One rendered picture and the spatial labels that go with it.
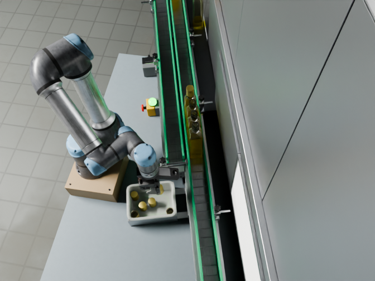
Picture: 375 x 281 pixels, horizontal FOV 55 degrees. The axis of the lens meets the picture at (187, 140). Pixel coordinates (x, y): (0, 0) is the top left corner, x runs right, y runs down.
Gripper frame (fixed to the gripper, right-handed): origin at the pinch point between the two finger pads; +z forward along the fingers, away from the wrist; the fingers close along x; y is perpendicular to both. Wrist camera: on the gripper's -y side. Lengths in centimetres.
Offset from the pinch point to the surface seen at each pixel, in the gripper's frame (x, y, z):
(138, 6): -225, 11, 91
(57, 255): 19, 49, 17
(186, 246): 22.4, -8.8, 17.1
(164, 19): -108, -11, 3
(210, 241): 24.8, -19.0, 4.2
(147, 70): -77, 2, 11
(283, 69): 15, -33, -92
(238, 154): 7, -30, -40
